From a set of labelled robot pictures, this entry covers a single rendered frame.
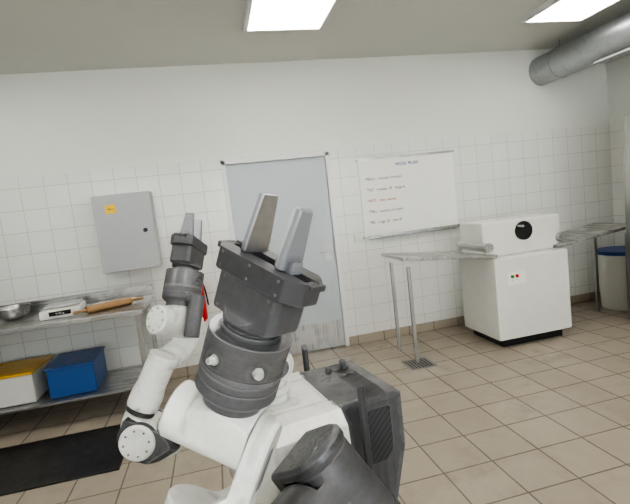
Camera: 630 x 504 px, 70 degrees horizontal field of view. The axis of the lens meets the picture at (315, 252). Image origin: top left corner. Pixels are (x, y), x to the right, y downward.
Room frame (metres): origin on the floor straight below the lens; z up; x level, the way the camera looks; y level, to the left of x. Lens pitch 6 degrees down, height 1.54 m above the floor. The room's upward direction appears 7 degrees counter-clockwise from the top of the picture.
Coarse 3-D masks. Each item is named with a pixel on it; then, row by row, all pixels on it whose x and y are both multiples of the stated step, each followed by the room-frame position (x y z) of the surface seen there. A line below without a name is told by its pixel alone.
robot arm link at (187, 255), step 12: (180, 240) 1.02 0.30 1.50; (192, 240) 1.04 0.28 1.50; (180, 252) 1.03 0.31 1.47; (192, 252) 1.04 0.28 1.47; (204, 252) 1.10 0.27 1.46; (180, 264) 1.03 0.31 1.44; (192, 264) 1.04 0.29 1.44; (168, 276) 1.02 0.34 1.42; (180, 276) 1.01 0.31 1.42; (192, 276) 1.02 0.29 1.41
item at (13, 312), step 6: (6, 306) 3.84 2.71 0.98; (12, 306) 3.87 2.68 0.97; (18, 306) 3.89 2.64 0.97; (24, 306) 3.73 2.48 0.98; (0, 312) 3.64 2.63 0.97; (6, 312) 3.64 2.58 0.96; (12, 312) 3.66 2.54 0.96; (18, 312) 3.69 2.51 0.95; (24, 312) 3.74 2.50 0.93; (0, 318) 3.68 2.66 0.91; (6, 318) 3.66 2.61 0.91; (12, 318) 3.68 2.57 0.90; (18, 318) 3.74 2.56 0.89
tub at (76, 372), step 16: (80, 352) 3.89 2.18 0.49; (96, 352) 3.83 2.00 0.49; (48, 368) 3.52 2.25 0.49; (64, 368) 3.55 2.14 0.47; (80, 368) 3.57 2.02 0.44; (96, 368) 3.66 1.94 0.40; (48, 384) 3.51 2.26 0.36; (64, 384) 3.54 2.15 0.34; (80, 384) 3.56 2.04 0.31; (96, 384) 3.60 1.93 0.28
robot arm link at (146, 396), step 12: (144, 372) 0.97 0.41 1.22; (156, 372) 0.97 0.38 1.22; (168, 372) 0.98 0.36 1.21; (144, 384) 0.96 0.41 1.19; (156, 384) 0.97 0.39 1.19; (132, 396) 0.96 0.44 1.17; (144, 396) 0.95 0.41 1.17; (156, 396) 0.97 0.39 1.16; (132, 408) 0.95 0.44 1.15; (144, 408) 0.95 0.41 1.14; (156, 408) 0.97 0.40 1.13; (132, 420) 0.94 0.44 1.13; (144, 420) 0.95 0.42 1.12; (156, 420) 0.97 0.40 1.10; (120, 432) 0.92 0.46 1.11
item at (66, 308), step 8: (48, 304) 3.79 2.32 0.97; (56, 304) 3.73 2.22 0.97; (64, 304) 3.68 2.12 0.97; (72, 304) 3.67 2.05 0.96; (80, 304) 3.71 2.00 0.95; (40, 312) 3.54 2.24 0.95; (48, 312) 3.55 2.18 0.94; (56, 312) 3.57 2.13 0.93; (64, 312) 3.59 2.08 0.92; (72, 312) 3.61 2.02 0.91; (40, 320) 3.53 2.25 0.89
